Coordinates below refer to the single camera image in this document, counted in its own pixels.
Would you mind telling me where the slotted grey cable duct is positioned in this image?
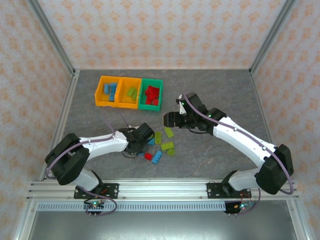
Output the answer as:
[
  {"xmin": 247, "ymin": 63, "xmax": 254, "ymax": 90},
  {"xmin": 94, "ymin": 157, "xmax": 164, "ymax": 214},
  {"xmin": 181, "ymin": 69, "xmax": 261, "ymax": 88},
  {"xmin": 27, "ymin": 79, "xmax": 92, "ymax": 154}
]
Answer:
[{"xmin": 36, "ymin": 201, "xmax": 227, "ymax": 213}]

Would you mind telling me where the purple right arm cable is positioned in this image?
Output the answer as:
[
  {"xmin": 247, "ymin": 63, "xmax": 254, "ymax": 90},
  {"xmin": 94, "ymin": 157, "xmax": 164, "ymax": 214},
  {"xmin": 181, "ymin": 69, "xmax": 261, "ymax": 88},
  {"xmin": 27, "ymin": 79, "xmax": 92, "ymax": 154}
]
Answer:
[{"xmin": 182, "ymin": 90, "xmax": 295, "ymax": 195}]

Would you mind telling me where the orange plastic bin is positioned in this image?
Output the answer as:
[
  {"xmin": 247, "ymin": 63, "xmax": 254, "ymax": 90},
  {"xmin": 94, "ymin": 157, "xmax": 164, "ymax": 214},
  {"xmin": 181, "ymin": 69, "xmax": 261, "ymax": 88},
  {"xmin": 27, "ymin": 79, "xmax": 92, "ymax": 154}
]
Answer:
[
  {"xmin": 116, "ymin": 76, "xmax": 143, "ymax": 110},
  {"xmin": 94, "ymin": 75, "xmax": 123, "ymax": 108}
]

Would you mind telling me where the green plastic bin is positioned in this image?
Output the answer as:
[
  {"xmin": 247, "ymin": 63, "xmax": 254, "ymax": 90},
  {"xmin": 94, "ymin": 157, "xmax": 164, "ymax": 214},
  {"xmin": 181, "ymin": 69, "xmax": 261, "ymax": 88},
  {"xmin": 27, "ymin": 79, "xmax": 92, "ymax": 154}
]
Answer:
[{"xmin": 138, "ymin": 78, "xmax": 164, "ymax": 112}]

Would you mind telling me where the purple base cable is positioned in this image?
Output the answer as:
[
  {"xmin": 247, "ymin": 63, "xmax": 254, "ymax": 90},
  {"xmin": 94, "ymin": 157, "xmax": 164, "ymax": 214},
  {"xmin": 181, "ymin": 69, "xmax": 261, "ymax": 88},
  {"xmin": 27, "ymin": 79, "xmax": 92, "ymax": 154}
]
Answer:
[
  {"xmin": 81, "ymin": 188, "xmax": 119, "ymax": 217},
  {"xmin": 234, "ymin": 187, "xmax": 262, "ymax": 216}
]

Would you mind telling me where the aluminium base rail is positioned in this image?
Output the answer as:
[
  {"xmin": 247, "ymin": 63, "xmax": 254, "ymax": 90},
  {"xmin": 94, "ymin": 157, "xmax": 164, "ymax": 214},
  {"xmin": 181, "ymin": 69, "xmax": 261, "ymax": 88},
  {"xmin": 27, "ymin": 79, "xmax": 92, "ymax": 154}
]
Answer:
[{"xmin": 26, "ymin": 177, "xmax": 300, "ymax": 201}]

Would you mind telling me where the grey metal panel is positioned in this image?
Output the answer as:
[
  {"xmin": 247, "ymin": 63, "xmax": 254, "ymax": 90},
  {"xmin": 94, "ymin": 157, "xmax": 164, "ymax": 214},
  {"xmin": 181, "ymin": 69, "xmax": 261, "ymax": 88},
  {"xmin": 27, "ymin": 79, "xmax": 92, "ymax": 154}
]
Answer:
[{"xmin": 13, "ymin": 199, "xmax": 310, "ymax": 240}]

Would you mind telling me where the small circuit board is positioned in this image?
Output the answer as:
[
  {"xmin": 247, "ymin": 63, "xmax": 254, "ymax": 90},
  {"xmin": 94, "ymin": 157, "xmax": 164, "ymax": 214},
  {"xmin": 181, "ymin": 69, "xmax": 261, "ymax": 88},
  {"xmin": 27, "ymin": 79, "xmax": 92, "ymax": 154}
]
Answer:
[
  {"xmin": 83, "ymin": 199, "xmax": 106, "ymax": 211},
  {"xmin": 224, "ymin": 200, "xmax": 255, "ymax": 215}
]

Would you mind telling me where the aluminium table edge rail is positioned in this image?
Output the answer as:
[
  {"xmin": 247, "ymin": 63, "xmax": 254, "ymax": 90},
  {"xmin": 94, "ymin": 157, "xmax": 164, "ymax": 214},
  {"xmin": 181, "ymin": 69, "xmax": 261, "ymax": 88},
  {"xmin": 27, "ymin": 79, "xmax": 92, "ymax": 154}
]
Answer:
[
  {"xmin": 73, "ymin": 66, "xmax": 252, "ymax": 71},
  {"xmin": 39, "ymin": 69, "xmax": 81, "ymax": 181},
  {"xmin": 249, "ymin": 69, "xmax": 276, "ymax": 148}
]

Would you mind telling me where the aluminium frame post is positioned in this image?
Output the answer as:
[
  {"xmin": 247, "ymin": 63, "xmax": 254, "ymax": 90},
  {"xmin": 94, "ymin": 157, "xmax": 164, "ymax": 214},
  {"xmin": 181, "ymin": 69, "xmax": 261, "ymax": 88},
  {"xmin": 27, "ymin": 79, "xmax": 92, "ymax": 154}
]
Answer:
[
  {"xmin": 26, "ymin": 0, "xmax": 77, "ymax": 76},
  {"xmin": 249, "ymin": 0, "xmax": 300, "ymax": 76}
]

